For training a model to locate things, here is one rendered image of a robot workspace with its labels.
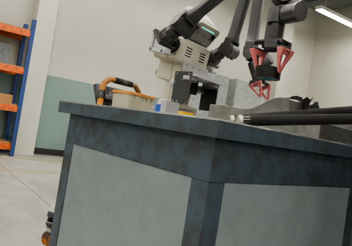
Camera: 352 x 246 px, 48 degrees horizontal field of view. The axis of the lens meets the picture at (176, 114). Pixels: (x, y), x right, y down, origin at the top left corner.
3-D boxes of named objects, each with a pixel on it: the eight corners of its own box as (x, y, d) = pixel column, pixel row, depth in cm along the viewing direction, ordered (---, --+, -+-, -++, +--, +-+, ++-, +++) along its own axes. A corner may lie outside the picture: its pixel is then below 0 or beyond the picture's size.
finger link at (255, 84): (270, 96, 201) (264, 79, 204) (264, 93, 196) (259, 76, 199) (258, 100, 205) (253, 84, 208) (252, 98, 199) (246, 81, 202)
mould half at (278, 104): (206, 125, 166) (211, 93, 166) (245, 132, 183) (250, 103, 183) (318, 141, 128) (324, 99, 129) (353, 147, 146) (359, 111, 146)
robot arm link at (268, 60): (250, 54, 216) (243, 51, 209) (269, 45, 210) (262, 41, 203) (256, 74, 212) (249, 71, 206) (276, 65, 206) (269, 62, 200)
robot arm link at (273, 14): (278, 10, 130) (265, 5, 127) (294, 6, 124) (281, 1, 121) (275, 31, 129) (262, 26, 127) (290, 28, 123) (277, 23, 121)
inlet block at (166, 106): (145, 114, 142) (147, 99, 142) (157, 116, 145) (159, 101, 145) (164, 116, 131) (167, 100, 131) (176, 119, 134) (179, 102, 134)
